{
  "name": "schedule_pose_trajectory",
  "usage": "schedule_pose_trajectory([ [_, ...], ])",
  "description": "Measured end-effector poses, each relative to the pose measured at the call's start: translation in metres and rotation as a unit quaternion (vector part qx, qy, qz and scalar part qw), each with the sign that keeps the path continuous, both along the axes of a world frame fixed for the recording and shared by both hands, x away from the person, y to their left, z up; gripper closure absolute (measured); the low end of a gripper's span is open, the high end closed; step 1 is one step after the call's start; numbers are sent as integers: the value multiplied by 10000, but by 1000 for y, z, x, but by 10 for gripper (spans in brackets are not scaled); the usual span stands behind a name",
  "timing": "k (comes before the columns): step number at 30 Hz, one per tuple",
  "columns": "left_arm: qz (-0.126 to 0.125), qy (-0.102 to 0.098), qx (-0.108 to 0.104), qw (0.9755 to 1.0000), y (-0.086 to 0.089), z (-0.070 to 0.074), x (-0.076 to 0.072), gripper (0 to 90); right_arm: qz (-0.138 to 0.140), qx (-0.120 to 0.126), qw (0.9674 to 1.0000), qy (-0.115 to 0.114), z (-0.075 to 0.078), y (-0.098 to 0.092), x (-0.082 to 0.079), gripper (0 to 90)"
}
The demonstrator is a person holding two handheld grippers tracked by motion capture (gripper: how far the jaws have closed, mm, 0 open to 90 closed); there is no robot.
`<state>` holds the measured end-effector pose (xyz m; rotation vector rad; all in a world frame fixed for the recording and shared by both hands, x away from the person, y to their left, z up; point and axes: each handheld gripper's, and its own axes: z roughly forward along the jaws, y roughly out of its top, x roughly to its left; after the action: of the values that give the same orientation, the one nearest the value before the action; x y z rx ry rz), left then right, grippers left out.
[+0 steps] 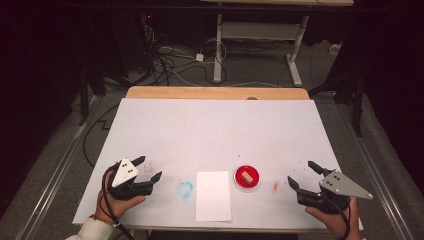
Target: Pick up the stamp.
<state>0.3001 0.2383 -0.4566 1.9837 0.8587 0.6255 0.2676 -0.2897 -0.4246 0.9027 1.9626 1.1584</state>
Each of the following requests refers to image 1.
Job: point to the white power adapter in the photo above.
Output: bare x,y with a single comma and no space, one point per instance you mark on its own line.
199,57

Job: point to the small white box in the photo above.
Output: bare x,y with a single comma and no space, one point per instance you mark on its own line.
335,49

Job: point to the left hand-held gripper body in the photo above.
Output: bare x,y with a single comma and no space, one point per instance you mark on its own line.
124,175

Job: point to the dark table grommet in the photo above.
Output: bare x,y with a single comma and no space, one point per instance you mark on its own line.
252,98

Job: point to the person's right hand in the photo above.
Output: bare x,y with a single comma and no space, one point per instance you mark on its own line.
333,222

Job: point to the small wooden stamp block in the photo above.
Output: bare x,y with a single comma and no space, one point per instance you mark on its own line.
247,177

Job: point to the white paper sheet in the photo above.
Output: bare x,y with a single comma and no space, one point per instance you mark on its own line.
213,196

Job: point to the person's left hand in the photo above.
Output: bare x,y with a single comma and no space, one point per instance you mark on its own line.
115,206

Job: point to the metal floor rail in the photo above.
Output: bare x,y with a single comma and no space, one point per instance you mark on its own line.
63,166
373,166

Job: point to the wooden table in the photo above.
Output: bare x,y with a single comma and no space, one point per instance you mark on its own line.
200,92

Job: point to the white table cover board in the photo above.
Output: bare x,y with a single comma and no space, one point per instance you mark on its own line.
213,133

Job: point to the round red ink pad dish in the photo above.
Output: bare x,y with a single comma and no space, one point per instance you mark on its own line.
240,180

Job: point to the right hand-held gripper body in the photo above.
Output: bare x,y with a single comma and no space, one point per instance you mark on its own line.
336,186

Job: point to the white metal desk frame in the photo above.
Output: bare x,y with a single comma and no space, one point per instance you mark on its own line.
260,30

